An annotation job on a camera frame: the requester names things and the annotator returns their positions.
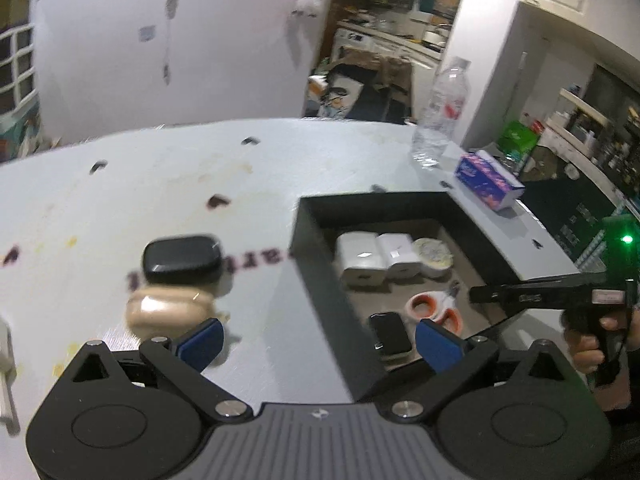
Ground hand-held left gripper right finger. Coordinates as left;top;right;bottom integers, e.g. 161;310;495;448
390;317;585;424

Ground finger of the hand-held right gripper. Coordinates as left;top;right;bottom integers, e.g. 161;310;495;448
469;272;596;307

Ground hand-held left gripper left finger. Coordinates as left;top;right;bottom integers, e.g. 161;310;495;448
60;317;254;419

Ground white orange-handled scissors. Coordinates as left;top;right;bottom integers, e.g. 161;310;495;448
404;282;465;335

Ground small black case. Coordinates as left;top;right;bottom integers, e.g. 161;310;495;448
369;311;414;361

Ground beige earbud case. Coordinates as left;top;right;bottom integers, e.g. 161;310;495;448
125;285;217;334

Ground white charger block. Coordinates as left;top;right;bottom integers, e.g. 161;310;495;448
377;232;422;279
335;231;389;289

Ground black cardboard box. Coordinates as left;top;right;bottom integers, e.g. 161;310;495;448
289;191;531;404

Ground person's right hand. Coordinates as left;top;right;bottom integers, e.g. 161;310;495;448
570;316;626;376

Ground black earbud case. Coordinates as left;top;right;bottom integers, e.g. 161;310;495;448
141;233;222;285

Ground round white tape roll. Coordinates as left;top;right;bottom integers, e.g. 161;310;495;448
412;237;455;279

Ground purple floral tissue pack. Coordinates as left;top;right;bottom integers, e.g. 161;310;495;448
453;149;526;211

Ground green package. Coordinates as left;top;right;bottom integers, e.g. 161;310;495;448
500;120;544;162

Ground clear plastic water bottle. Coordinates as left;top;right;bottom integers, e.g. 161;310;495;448
411;57;473;169

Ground chair with brown jacket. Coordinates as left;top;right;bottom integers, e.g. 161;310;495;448
322;57;417;124

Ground patterned storage box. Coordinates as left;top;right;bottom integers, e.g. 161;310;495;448
0;104;44;157

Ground white kitchen counter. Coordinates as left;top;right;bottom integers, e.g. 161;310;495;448
334;22;448;68

